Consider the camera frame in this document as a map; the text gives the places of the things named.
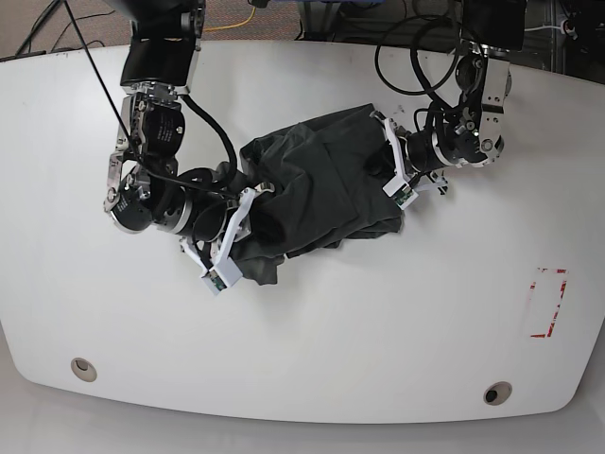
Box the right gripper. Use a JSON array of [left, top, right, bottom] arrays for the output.
[[189, 199, 288, 245]]

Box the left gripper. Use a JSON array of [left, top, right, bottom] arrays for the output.
[[364, 134, 440, 179]]

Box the dark grey t-shirt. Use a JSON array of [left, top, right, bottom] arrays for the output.
[[229, 104, 403, 285]]

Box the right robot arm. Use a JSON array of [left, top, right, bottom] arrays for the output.
[[104, 1, 249, 246]]

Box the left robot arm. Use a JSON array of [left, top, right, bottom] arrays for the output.
[[397, 1, 527, 177]]

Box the red tape rectangle marking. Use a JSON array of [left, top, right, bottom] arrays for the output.
[[525, 268, 569, 339]]

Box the yellow cable on floor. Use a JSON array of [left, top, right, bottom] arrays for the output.
[[202, 7, 259, 34]]

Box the white cable on floor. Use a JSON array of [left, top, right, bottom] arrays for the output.
[[524, 20, 576, 37]]

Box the left table cable grommet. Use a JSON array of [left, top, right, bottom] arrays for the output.
[[70, 358, 97, 383]]

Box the table cable grommet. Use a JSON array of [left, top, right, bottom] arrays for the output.
[[483, 381, 512, 406], [70, 358, 97, 383]]

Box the right table cable grommet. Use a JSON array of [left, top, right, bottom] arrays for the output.
[[483, 381, 512, 406]]

